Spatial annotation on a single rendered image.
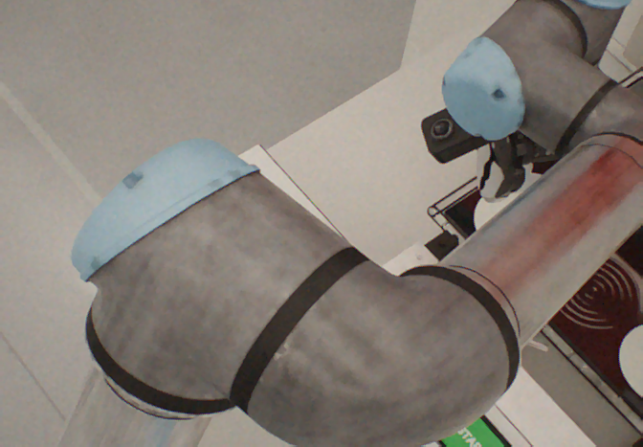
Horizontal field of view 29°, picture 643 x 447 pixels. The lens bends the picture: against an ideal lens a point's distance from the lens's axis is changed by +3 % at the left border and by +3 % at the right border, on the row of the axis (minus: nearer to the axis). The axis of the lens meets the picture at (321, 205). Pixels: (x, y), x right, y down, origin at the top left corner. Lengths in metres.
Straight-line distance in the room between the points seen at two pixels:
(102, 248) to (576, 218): 0.33
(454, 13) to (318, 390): 1.31
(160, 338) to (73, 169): 1.81
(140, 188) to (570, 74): 0.42
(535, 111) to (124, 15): 1.82
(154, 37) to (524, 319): 2.00
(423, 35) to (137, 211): 1.36
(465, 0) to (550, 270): 1.12
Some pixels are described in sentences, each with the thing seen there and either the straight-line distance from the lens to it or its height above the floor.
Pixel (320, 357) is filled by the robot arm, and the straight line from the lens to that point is 0.68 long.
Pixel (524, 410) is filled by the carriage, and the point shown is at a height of 0.88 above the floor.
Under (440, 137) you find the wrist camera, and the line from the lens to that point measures 1.20.
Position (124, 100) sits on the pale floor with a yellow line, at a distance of 2.62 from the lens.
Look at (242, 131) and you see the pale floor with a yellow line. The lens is 2.57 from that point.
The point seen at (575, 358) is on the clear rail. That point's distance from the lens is 1.37.
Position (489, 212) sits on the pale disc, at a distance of 1.44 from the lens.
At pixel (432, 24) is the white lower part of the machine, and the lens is 2.00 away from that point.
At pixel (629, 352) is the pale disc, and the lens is 1.40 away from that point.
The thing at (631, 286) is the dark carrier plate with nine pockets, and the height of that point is 0.90.
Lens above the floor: 2.09
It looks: 57 degrees down
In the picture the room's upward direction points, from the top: 10 degrees clockwise
